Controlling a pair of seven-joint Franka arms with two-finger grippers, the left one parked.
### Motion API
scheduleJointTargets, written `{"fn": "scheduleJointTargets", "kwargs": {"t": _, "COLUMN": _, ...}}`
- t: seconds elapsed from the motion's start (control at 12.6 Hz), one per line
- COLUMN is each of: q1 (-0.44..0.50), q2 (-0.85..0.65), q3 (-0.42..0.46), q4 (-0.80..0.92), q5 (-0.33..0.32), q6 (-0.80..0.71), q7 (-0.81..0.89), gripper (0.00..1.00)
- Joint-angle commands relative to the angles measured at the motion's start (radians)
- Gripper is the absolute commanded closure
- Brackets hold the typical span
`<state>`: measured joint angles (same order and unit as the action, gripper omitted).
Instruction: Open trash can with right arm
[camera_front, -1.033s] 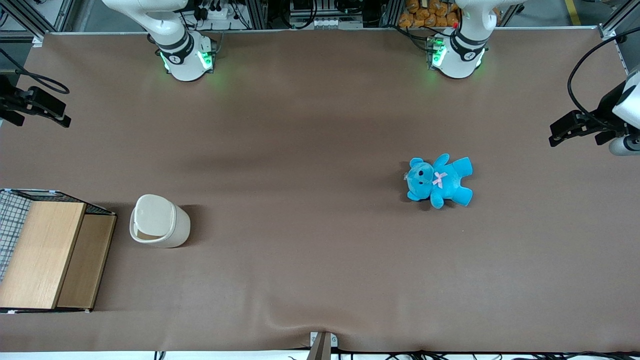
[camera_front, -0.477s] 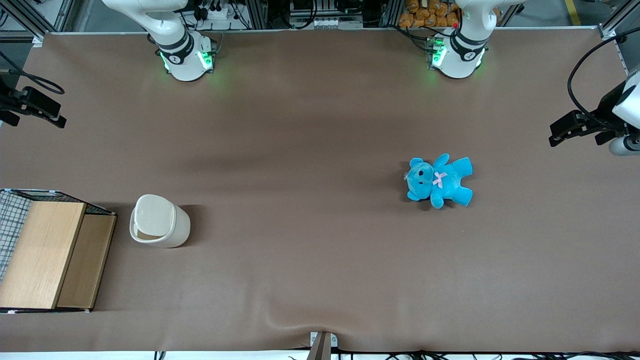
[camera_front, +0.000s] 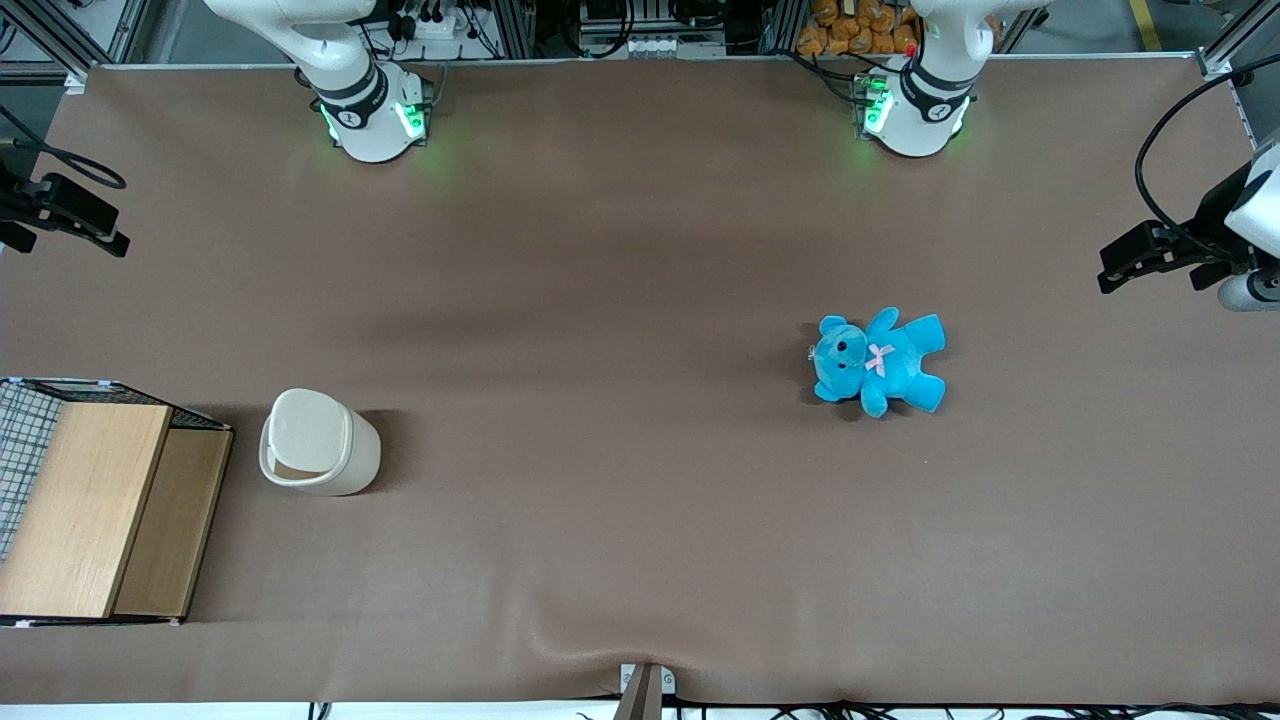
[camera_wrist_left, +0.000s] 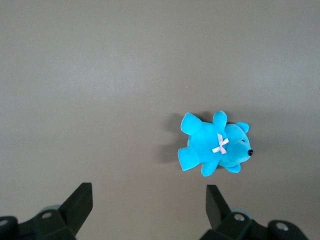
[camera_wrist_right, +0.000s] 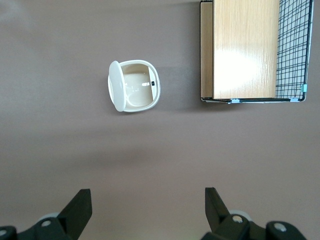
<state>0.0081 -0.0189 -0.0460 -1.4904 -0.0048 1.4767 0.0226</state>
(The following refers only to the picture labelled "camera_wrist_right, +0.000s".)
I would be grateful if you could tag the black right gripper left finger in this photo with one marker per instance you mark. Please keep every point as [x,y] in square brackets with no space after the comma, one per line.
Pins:
[72,217]

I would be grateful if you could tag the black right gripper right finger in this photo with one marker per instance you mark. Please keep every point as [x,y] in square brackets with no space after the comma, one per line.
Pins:
[220,220]

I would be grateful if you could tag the cream plastic trash can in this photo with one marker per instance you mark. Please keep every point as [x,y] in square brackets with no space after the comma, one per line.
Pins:
[140,98]

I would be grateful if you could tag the cream trash can lid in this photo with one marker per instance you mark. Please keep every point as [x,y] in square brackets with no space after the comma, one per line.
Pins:
[117,85]

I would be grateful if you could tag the brown table cover mat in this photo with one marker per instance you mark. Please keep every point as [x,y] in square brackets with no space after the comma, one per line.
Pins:
[75,140]

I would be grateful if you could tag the narrow darker wooden shelf board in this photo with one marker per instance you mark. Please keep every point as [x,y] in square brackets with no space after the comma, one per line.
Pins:
[206,50]

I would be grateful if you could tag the light wooden shelf board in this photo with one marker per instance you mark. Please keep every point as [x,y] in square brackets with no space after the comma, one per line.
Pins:
[245,50]

